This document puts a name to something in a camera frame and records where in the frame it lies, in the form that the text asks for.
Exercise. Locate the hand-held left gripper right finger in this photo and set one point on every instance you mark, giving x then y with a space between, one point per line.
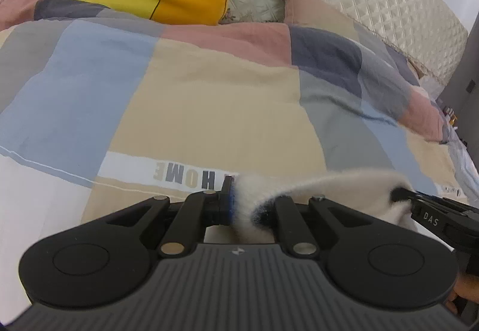
286 218

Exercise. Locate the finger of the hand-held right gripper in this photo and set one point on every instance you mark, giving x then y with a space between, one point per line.
401 194

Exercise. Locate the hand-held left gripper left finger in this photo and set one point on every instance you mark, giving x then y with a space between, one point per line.
228 200

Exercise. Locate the cream knit sweater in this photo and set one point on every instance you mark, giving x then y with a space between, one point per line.
336 190

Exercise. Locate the person's right hand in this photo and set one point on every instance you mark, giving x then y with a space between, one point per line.
466 290

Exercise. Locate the colourful bedside clutter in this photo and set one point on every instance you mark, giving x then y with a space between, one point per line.
450 116

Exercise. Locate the patchwork colour-block duvet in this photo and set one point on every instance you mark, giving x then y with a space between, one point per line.
205 91

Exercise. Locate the grey cabinet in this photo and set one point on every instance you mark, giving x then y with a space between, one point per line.
464 65

